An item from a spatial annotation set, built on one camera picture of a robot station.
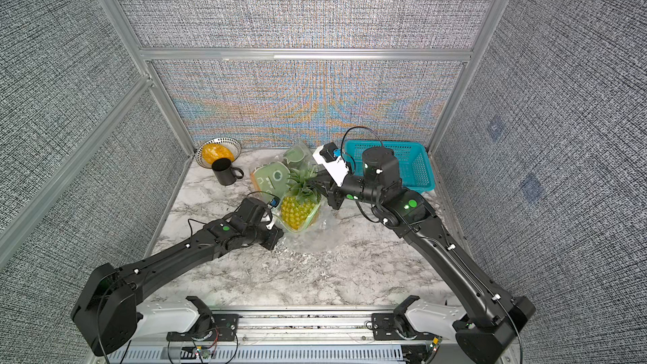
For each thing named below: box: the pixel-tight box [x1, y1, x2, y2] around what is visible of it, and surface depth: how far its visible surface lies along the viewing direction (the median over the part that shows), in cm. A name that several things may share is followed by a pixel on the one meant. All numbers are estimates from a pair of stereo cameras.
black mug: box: [211, 158, 245, 187], surface depth 106 cm
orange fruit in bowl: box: [201, 143, 236, 165], surface depth 112 cm
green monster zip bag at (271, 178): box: [250, 142, 313, 199], surface depth 102 cm
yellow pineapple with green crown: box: [281, 162, 327, 231], surface depth 66 cm
